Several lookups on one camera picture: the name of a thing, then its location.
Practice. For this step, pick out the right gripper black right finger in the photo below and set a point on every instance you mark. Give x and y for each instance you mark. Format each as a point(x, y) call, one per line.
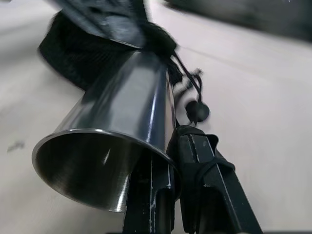
point(214, 195)

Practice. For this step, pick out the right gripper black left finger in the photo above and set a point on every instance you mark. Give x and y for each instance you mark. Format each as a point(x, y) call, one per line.
point(148, 209)

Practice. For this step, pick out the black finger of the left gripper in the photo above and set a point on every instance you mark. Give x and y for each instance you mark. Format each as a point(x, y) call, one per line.
point(114, 17)

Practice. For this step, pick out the shiny metal cup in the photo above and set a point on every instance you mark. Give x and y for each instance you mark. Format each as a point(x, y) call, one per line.
point(117, 104)

